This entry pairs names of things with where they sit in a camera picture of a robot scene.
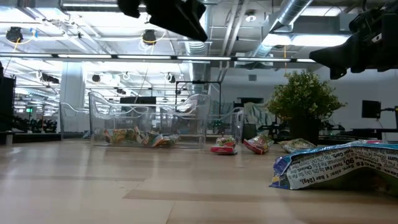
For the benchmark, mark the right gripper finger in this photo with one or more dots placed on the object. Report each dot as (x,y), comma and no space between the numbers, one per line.
(337,57)

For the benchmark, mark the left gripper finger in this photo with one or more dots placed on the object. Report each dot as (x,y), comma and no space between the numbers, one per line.
(180,17)

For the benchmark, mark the green orange granola bar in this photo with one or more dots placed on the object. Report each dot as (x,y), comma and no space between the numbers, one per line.
(119,136)
(158,139)
(297,145)

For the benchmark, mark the blue granola bar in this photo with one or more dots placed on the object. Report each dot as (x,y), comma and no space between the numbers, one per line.
(335,168)

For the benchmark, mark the red green granola bar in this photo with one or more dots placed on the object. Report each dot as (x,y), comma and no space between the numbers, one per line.
(258,144)
(224,148)

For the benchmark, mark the bright ceiling light panel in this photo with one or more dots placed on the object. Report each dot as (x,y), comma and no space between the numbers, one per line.
(311,40)

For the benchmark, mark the green potted plant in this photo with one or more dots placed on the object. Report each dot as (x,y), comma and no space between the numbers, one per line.
(304,96)

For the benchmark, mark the black monitor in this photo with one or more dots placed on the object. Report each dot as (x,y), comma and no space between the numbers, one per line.
(371,109)

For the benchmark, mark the black desk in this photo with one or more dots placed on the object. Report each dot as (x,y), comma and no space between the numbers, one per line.
(373,130)

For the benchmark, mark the wide black screen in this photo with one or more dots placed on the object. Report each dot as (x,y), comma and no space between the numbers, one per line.
(136,100)

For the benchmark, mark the teal cloth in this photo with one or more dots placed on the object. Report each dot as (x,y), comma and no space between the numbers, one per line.
(258,115)

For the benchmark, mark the clear plastic bin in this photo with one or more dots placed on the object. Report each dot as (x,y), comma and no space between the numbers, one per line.
(74,124)
(192,137)
(231,124)

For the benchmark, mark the green exit sign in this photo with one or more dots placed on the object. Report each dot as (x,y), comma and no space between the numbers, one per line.
(29,110)

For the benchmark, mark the black cabinet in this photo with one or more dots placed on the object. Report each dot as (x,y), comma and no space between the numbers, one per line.
(7,102)

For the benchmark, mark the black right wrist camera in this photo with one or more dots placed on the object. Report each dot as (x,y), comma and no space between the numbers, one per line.
(367,20)

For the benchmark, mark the long ceiling light rail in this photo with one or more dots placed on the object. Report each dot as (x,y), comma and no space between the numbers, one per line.
(143,57)

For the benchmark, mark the silver ceiling duct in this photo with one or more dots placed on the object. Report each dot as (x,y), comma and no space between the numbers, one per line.
(292,12)

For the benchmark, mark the black aluminium table frame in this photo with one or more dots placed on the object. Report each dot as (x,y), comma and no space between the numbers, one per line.
(329,142)

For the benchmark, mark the grey wall vent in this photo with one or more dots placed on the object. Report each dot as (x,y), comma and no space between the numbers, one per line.
(252,77)

